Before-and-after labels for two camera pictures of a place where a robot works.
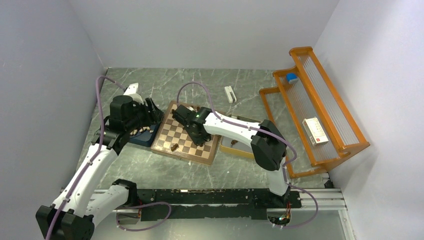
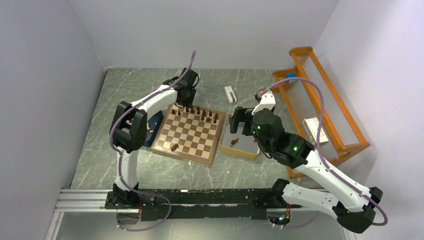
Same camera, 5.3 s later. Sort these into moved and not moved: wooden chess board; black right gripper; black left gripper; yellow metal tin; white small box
Moved: black right gripper; black left gripper
Not moved: yellow metal tin; wooden chess board; white small box
